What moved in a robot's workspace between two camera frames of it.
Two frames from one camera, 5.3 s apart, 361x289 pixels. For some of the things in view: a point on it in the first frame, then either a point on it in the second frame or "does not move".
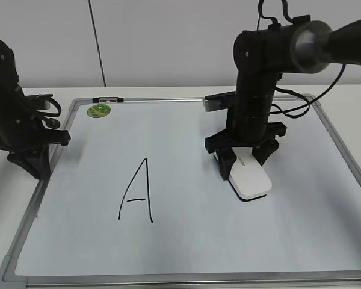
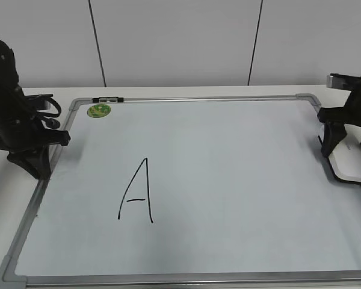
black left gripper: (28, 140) does not move
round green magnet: (98, 111) does not move
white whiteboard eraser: (249, 180) -> (349, 161)
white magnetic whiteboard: (136, 199) does not move
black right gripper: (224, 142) -> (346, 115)
